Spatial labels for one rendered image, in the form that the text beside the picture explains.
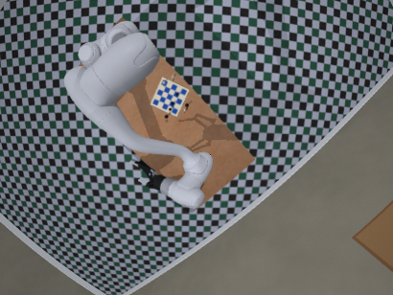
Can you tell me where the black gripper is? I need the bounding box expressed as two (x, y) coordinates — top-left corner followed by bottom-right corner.
(130, 159), (166, 191)

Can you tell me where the blue and white chessboard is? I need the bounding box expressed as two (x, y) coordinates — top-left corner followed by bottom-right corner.
(150, 77), (190, 117)

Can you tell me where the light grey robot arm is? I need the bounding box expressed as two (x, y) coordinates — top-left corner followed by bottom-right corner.
(64, 21), (213, 209)

